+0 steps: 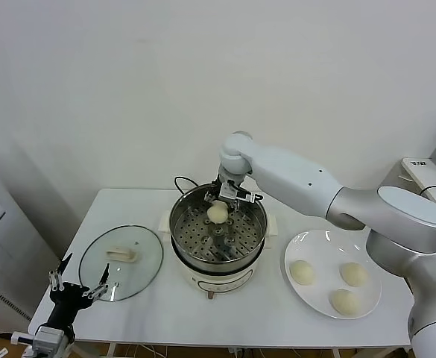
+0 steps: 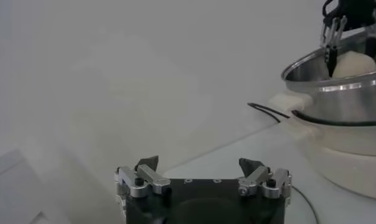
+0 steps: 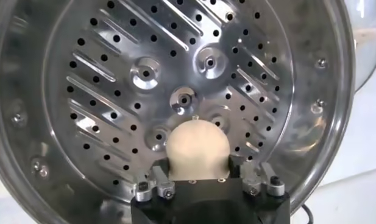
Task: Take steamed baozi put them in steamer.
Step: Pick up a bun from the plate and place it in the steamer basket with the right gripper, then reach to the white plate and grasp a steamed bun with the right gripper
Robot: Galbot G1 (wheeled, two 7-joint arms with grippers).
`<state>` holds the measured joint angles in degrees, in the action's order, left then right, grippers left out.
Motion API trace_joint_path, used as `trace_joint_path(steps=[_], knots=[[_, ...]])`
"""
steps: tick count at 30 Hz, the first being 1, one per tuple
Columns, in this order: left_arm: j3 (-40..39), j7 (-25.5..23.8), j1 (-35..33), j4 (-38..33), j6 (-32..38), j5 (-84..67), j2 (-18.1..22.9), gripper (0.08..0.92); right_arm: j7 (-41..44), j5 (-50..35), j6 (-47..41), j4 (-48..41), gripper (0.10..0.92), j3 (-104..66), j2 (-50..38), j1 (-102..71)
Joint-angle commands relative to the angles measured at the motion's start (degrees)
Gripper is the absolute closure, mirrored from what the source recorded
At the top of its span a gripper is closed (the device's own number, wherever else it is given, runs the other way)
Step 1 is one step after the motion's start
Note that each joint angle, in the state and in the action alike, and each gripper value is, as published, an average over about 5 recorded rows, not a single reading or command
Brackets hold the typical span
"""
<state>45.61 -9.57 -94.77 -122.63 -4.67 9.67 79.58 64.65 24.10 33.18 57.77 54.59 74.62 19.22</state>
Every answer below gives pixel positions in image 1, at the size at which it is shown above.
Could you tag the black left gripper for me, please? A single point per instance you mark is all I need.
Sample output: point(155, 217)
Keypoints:
point(68, 296)

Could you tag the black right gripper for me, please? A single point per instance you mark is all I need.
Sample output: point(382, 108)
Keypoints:
point(246, 196)

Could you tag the white steamed baozi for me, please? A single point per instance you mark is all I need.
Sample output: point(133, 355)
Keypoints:
point(217, 214)
point(346, 303)
point(354, 274)
point(302, 273)

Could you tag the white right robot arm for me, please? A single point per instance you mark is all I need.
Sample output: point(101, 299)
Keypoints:
point(296, 175)

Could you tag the perforated steel steamer basket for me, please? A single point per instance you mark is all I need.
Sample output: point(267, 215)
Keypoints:
point(188, 231)

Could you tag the cream electric steamer pot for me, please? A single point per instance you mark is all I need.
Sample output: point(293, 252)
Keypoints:
point(221, 277)

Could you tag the white table leg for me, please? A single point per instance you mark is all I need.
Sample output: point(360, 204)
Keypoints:
point(335, 353)
point(111, 351)

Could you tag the grey metal cabinet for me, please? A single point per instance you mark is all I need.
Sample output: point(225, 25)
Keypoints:
point(1, 242)

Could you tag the white round plate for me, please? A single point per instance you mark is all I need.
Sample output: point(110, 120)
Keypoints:
point(325, 246)

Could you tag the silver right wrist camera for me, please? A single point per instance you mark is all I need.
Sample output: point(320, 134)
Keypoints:
point(228, 192)

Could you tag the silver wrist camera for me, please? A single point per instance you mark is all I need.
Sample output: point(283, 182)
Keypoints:
point(50, 337)
point(228, 192)

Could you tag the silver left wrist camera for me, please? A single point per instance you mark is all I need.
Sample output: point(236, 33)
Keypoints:
point(50, 337)

